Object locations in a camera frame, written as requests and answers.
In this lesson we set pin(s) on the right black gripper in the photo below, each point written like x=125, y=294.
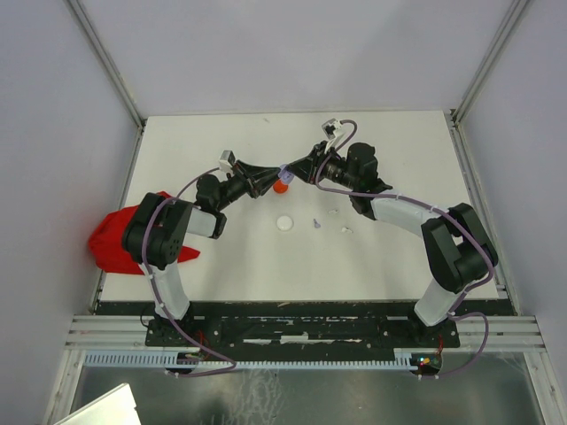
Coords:
x=308, y=172

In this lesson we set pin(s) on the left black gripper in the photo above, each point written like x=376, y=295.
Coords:
x=247, y=172

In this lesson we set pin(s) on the orange earbud charging case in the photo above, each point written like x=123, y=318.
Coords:
x=280, y=187

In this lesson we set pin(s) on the purple earbud charging case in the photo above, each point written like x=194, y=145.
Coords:
x=285, y=176

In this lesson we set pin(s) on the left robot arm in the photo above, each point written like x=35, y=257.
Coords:
x=171, y=301

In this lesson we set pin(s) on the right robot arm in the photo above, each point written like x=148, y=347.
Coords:
x=460, y=253

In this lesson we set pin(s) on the white earbud charging case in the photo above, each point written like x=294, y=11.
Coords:
x=284, y=223

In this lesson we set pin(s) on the red cloth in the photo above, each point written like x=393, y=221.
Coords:
x=106, y=243

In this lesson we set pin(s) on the circuit board with leds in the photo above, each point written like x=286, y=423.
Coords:
x=428, y=364

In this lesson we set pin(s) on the white box corner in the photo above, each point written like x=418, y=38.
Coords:
x=117, y=406

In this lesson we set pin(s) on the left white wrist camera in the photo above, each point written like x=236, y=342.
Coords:
x=227, y=161

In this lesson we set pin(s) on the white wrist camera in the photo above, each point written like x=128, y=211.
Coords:
x=227, y=161
x=334, y=132

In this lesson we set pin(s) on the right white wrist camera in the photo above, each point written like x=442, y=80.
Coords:
x=334, y=132

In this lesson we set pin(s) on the right aluminium corner post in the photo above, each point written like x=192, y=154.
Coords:
x=502, y=37

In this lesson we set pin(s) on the aluminium corner post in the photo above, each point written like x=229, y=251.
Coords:
x=104, y=58
x=502, y=37

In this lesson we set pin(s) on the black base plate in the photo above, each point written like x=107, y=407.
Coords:
x=305, y=331

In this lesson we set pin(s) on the left aluminium corner post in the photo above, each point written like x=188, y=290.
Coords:
x=104, y=58

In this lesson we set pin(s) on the white slotted cable duct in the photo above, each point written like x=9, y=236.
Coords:
x=175, y=360

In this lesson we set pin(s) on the aluminium frame rail front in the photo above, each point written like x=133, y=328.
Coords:
x=505, y=334

